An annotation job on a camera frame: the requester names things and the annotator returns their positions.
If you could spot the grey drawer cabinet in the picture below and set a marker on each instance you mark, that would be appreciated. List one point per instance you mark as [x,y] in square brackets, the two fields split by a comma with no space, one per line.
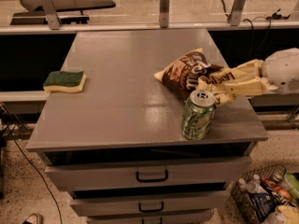
[117,147]

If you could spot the white shoe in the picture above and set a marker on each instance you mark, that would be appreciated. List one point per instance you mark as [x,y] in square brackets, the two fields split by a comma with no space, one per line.
[34,219]

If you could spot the wire basket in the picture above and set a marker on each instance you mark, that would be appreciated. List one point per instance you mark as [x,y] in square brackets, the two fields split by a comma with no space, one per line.
[242,199]

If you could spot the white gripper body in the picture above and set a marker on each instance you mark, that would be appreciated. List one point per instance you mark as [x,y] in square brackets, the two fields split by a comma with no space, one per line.
[281,69]

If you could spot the green yellow sponge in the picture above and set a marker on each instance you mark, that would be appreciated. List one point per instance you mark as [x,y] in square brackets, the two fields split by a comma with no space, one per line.
[61,81]

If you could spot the dark blue snack bag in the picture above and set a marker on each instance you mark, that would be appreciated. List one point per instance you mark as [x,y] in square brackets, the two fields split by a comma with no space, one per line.
[263,203]

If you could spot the right metal bracket post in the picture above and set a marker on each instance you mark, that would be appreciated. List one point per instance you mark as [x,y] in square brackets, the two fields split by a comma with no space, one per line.
[236,12]

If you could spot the red snack packet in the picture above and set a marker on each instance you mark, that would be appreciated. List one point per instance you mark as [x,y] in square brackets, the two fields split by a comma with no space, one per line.
[277,188]

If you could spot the clear water bottle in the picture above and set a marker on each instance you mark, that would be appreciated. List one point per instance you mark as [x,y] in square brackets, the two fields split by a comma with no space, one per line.
[251,186]

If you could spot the left metal bracket post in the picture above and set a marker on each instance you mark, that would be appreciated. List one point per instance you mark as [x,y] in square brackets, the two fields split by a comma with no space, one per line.
[51,15]

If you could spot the brown chip bag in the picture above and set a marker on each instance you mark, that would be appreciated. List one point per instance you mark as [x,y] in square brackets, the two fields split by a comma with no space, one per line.
[189,73]

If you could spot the green soda can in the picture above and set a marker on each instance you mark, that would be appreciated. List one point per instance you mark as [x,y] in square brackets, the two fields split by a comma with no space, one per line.
[198,114]

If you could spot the metal bracket post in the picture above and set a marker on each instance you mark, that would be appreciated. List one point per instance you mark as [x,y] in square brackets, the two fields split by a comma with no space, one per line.
[236,12]
[164,6]
[51,15]

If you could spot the middle metal bracket post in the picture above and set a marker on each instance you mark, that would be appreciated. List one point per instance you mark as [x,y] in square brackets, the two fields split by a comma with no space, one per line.
[164,6]

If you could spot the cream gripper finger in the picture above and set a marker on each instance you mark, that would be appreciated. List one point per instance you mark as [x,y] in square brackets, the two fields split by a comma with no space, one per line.
[251,68]
[251,87]

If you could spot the green packet in basket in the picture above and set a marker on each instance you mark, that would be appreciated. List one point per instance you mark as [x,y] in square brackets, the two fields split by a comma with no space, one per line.
[291,184]

